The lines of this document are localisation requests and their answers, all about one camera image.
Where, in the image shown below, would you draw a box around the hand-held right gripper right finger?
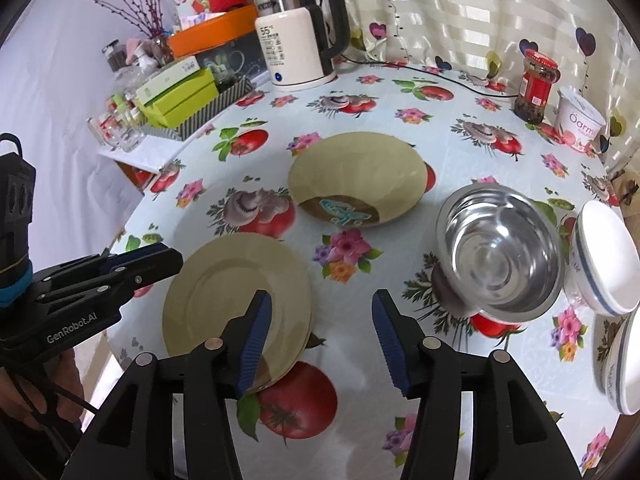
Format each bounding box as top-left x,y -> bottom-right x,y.
371,289 -> 583,480

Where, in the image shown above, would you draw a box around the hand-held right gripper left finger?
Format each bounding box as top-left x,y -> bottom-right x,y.
60,289 -> 275,480

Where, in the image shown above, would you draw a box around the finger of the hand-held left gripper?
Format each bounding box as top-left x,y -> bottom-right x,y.
37,247 -> 184,311
32,241 -> 172,288

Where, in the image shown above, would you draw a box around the plain beige plate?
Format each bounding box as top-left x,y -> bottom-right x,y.
162,232 -> 313,376
240,310 -> 317,396

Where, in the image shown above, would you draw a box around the stainless steel bowl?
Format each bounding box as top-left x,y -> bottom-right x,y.
431,183 -> 573,323

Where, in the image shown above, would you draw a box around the beige butterfly print plate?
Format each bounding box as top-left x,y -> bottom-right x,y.
287,131 -> 426,228

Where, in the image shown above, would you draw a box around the white bowl with blue rim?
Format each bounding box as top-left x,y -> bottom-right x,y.
594,310 -> 640,416
564,200 -> 640,317

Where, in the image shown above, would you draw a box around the person's left hand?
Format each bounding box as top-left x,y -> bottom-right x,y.
0,347 -> 86,433

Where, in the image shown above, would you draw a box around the white board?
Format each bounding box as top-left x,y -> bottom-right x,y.
97,130 -> 203,175

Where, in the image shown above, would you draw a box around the floral fruit print tablecloth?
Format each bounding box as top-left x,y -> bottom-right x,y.
107,67 -> 631,480

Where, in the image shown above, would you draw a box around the cluster of glass jars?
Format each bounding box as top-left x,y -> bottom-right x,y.
87,40 -> 151,153

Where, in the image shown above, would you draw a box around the green box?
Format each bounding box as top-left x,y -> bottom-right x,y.
135,67 -> 221,129

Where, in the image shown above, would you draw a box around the green boxes in tray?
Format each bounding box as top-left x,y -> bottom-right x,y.
145,77 -> 253,142

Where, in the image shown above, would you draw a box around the white labelled box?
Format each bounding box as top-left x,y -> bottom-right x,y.
136,55 -> 201,93

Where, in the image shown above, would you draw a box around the black patterned box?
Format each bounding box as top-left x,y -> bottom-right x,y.
197,35 -> 269,86

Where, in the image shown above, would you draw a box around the orange box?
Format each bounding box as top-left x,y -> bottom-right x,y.
167,5 -> 258,58

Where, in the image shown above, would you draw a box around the white electric kettle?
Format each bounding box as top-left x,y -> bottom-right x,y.
250,0 -> 352,92

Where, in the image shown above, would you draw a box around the purple flower branches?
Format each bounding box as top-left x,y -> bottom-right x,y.
46,0 -> 173,43

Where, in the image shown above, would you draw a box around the red lid sauce jar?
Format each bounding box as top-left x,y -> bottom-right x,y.
514,50 -> 560,125

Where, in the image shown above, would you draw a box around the white yogurt tub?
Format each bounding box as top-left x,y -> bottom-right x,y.
552,86 -> 608,153

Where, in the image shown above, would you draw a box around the cream heart print curtain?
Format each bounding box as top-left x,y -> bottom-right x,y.
320,0 -> 640,171

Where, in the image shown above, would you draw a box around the black power cable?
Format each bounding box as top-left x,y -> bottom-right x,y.
332,52 -> 523,98

